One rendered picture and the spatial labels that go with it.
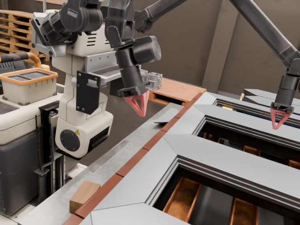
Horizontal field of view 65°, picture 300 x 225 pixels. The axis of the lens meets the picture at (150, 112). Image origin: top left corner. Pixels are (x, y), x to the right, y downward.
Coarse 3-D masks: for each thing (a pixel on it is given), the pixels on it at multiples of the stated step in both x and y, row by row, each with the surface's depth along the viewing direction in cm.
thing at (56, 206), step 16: (160, 112) 158; (144, 128) 133; (160, 128) 136; (128, 144) 115; (144, 144) 117; (96, 160) 100; (112, 160) 101; (128, 160) 103; (80, 176) 89; (96, 176) 90; (64, 192) 80; (48, 208) 73; (64, 208) 74; (32, 224) 68; (48, 224) 68
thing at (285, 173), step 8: (280, 168) 82; (288, 168) 83; (280, 176) 78; (288, 176) 78; (296, 176) 79; (280, 184) 74; (288, 184) 74; (296, 184) 75; (288, 192) 70; (296, 192) 71
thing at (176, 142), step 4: (172, 136) 93; (176, 136) 93; (180, 136) 94; (184, 136) 94; (188, 136) 95; (168, 140) 89; (172, 140) 90; (176, 140) 90; (180, 140) 90; (184, 140) 91; (172, 144) 87; (176, 144) 87; (180, 144) 88; (172, 148) 84; (176, 148) 85; (180, 148) 85; (176, 152) 82
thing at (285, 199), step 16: (256, 112) 140; (240, 128) 113; (288, 144) 107; (176, 160) 80; (192, 160) 79; (208, 176) 77; (224, 176) 76; (160, 192) 66; (256, 192) 72; (272, 192) 71
